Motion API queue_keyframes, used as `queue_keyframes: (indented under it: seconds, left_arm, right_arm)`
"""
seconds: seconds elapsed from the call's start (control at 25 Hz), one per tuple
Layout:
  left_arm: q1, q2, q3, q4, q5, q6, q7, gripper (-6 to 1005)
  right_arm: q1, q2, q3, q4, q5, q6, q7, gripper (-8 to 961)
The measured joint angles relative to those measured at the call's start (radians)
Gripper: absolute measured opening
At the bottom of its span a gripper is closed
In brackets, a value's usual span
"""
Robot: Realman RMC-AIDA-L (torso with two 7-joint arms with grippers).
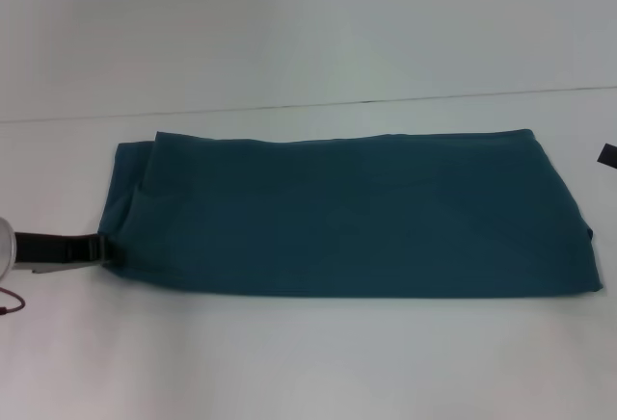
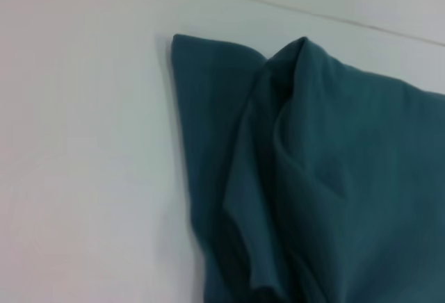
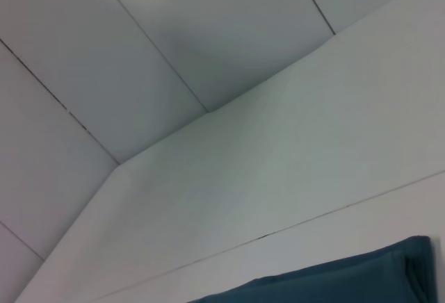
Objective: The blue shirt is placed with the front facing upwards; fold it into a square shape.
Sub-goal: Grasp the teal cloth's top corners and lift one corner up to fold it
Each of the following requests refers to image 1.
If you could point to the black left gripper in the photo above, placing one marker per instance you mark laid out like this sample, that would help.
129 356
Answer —
58 249

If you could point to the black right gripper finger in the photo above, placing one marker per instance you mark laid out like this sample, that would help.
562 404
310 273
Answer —
609 156

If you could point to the teal t-shirt with FREE print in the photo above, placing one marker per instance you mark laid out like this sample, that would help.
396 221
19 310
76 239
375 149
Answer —
361 217

